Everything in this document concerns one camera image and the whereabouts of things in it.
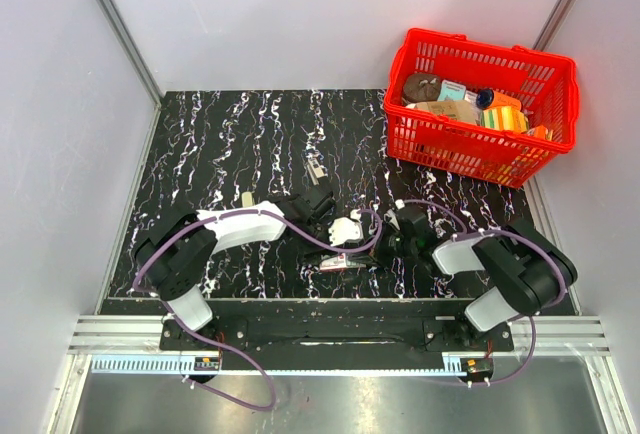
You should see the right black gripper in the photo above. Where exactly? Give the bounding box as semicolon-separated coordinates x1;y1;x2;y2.
348;220;417;269

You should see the brown round object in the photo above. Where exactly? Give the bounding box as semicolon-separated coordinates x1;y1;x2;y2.
402;73;442;104

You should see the yellow green sponge pack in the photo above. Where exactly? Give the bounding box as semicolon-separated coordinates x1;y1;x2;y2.
482;106;529;134

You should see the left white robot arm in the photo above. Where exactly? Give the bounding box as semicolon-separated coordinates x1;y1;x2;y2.
133;184;335;350

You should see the teal small box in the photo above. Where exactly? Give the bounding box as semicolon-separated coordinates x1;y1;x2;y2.
438;80;467;102

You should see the brown cardboard package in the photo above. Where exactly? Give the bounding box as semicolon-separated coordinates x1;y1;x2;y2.
406;100;482;125

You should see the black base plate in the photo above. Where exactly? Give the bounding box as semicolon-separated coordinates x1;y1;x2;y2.
159;298;514;373

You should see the aluminium rail frame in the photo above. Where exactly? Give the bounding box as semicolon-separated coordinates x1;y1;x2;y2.
68;316;610;377

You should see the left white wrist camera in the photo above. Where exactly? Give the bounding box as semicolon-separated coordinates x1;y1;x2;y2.
328;210;364;247

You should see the red plastic basket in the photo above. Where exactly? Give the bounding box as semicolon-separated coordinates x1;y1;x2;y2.
384;28;580;188

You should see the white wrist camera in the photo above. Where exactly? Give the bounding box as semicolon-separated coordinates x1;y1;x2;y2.
383;199;405;231
328;210;364;247

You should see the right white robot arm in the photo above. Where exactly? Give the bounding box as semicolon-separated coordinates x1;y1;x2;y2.
370;199;578;350

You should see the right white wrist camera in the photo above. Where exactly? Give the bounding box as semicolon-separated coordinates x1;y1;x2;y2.
383;199;405;231

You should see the blue capped orange bottle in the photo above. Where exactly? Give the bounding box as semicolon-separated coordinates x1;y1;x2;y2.
476;89;522;110

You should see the beige stapler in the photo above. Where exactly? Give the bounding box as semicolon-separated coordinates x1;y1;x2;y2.
241;191;254;207

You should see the orange small box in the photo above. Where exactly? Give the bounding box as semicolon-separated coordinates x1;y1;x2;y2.
524;125;553;141

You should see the red white staple box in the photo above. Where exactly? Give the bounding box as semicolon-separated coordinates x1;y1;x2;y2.
318;254;366;272

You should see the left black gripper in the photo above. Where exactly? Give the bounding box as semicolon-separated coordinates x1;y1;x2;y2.
297;216;342;265

